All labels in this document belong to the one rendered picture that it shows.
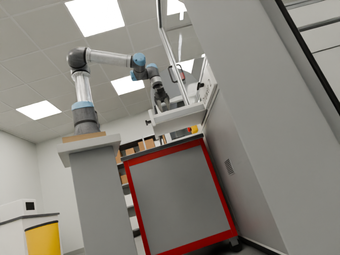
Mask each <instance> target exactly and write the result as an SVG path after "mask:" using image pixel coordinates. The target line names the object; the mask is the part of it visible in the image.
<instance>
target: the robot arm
mask: <svg viewBox="0 0 340 255"><path fill-rule="evenodd" d="M67 62H68V64H69V67H70V70H71V77H72V79H73V80H74V81H75V88H76V95H77V102H76V103H74V104H73V105H72V107H71V108H72V110H71V111H72V115H73V122H74V129H75V131H74V136H77V135H83V134H90V133H97V132H101V131H100V124H99V122H98V116H97V112H96V110H95V109H94V105H93V102H92V96H91V90H90V84H89V79H90V78H91V76H90V68H89V65H88V64H89V63H90V62H91V63H99V64H106V65H114V66H121V67H129V68H133V70H131V71H130V76H131V80H132V81H140V80H146V79H150V83H151V85H152V88H153V89H155V91H156V92H155V94H154V95H155V96H154V102H155V104H156V105H157V107H158V109H159V110H160V112H161V113H163V109H162V106H161V103H163V102H164V103H165V104H166V106H167V110H168V111H169V109H170V105H169V96H168V94H167V93H165V91H164V87H162V80H161V77H160V75H159V71H158V68H157V66H156V64H154V63H150V64H148V65H147V66H146V68H145V64H146V59H145V56H144V54H142V53H135V54H134V55H133V56H132V55H125V54H117V53H110V52H103V51H95V50H90V48H86V47H77V48H74V49H72V50H70V51H69V52H68V54H67Z"/></svg>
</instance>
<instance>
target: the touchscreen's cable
mask: <svg viewBox="0 0 340 255"><path fill-rule="evenodd" d="M275 2H276V4H277V6H278V7H279V9H280V11H281V13H282V15H283V16H284V18H285V20H286V22H287V24H288V25H289V27H290V29H291V31H292V33H293V34H294V36H295V38H296V39H297V41H298V43H299V45H300V46H301V48H302V50H303V52H304V54H305V55H306V57H307V59H308V61H309V63H310V64H311V66H312V68H313V70H314V71H315V73H316V75H317V77H318V79H319V80H320V82H321V84H322V86H323V87H324V89H325V91H326V93H327V94H328V96H329V98H330V100H331V102H332V103H333V105H334V107H335V109H336V110H337V112H338V114H339V116H340V102H339V100H338V98H337V97H336V95H335V93H334V91H333V90H332V88H331V86H330V84H329V83H328V81H327V79H326V77H325V76H324V74H323V72H322V71H321V69H320V67H319V65H318V64H317V62H316V60H315V58H314V57H313V55H312V53H311V51H310V50H309V48H308V46H307V44H306V43H305V41H304V39H303V37H302V35H301V34H300V32H299V30H298V28H297V27H296V25H295V23H294V21H293V20H292V18H291V16H290V14H289V12H288V11H287V9H286V7H285V5H284V3H283V2H282V0H275Z"/></svg>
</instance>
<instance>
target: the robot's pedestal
mask: <svg viewBox="0 0 340 255"><path fill-rule="evenodd" d="M120 143H121V137H120V134H113V135H107V136H102V137H96V138H91V139H85V140H80V141H74V142H69V143H63V144H58V145H56V146H57V153H58V155H59V157H60V159H61V161H62V163H63V165H64V167H65V168H67V167H71V173H72V179H73V185H74V191H75V197H76V203H77V209H78V215H79V221H80V227H81V233H82V239H83V245H84V250H85V254H86V255H138V252H137V248H136V244H135V239H134V235H133V231H132V226H131V222H130V218H129V213H128V209H127V206H126V201H125V197H124V193H123V189H122V184H121V180H120V176H119V171H118V167H117V163H116V159H115V157H117V154H118V150H119V147H120Z"/></svg>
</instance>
